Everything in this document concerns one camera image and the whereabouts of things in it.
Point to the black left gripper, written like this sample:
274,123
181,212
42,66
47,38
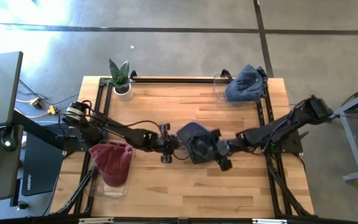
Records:
166,143

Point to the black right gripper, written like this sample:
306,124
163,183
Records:
225,147

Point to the lighter blue baseball cap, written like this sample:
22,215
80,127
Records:
242,85

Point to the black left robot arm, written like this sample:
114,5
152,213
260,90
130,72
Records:
120,132

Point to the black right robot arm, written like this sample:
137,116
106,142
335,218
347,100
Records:
278,127

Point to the clear plastic bin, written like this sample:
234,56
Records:
104,191
219,91

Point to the white plant pot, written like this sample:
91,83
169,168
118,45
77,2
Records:
124,95

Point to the green snake plant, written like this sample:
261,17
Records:
120,74

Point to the black desk foot bar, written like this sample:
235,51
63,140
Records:
39,130

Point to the small black knob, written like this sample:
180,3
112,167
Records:
22,205

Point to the black computer mouse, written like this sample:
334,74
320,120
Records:
8,140

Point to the black aluminium table frame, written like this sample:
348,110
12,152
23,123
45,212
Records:
182,80

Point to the silver metal bracket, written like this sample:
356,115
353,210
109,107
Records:
95,221
269,221

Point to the grey metal table frame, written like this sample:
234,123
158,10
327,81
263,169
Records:
353,143

